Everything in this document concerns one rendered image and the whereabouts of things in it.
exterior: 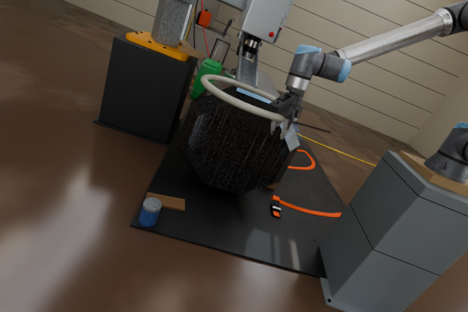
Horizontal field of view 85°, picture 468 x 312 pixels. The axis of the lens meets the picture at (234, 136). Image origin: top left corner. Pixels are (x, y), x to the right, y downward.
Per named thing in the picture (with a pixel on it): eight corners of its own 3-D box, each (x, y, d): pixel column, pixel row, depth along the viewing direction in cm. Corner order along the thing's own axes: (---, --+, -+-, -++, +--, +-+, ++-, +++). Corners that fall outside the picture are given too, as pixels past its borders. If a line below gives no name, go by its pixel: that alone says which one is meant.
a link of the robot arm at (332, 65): (345, 59, 106) (317, 51, 105) (357, 61, 95) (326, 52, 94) (336, 81, 109) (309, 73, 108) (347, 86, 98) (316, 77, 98)
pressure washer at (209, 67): (194, 92, 395) (213, 35, 361) (214, 102, 392) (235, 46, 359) (184, 96, 363) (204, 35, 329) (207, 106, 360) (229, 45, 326)
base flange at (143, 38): (123, 38, 197) (125, 32, 195) (143, 35, 242) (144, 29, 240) (184, 62, 205) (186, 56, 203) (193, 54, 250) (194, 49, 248)
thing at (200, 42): (177, 69, 476) (191, 22, 443) (194, 62, 596) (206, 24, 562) (208, 83, 479) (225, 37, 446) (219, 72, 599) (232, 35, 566)
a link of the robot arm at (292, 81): (302, 79, 96) (282, 72, 102) (298, 91, 97) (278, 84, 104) (314, 81, 102) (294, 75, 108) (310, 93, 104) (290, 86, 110)
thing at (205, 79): (203, 72, 140) (204, 67, 139) (283, 103, 149) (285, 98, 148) (195, 93, 95) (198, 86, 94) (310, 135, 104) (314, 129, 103)
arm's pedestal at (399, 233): (370, 262, 193) (448, 172, 160) (404, 334, 147) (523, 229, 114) (310, 238, 190) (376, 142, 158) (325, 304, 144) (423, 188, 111)
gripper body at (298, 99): (299, 120, 108) (309, 92, 105) (287, 120, 102) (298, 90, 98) (285, 113, 113) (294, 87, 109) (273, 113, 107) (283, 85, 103)
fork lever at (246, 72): (236, 35, 192) (239, 29, 189) (260, 45, 196) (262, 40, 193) (228, 83, 141) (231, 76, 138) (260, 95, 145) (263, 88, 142)
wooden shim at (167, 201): (144, 204, 157) (145, 202, 156) (146, 193, 165) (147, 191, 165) (184, 211, 164) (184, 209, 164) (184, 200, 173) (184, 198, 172)
